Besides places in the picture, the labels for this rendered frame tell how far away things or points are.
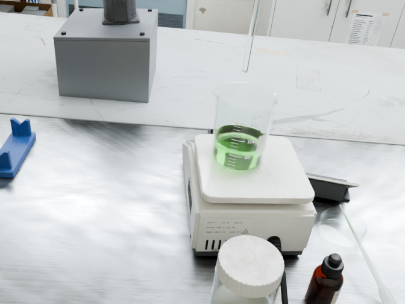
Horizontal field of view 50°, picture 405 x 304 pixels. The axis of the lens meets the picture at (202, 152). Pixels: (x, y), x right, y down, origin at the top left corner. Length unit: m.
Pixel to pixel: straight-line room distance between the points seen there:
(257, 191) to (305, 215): 0.06
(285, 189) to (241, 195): 0.05
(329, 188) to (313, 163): 0.09
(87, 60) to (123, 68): 0.06
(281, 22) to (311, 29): 0.20
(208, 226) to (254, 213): 0.05
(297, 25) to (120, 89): 2.28
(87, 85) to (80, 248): 0.35
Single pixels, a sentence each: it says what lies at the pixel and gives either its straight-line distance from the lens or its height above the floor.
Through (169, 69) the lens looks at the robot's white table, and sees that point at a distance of 0.91.
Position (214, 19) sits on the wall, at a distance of 3.51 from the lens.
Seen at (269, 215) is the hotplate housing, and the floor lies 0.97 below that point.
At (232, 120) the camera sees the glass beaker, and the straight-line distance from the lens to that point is 0.44.
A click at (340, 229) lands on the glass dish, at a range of 0.58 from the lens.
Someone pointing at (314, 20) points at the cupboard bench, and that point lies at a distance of 2.99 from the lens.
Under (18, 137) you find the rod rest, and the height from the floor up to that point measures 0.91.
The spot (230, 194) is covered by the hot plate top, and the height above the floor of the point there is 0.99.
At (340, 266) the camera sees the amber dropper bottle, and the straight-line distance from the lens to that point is 0.45.
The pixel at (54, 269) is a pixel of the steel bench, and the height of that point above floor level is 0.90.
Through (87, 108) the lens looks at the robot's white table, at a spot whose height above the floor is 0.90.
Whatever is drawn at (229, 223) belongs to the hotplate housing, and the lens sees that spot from 0.46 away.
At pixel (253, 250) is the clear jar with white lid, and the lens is 0.41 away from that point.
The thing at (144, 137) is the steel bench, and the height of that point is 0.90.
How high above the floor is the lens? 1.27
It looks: 34 degrees down
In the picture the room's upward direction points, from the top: 6 degrees clockwise
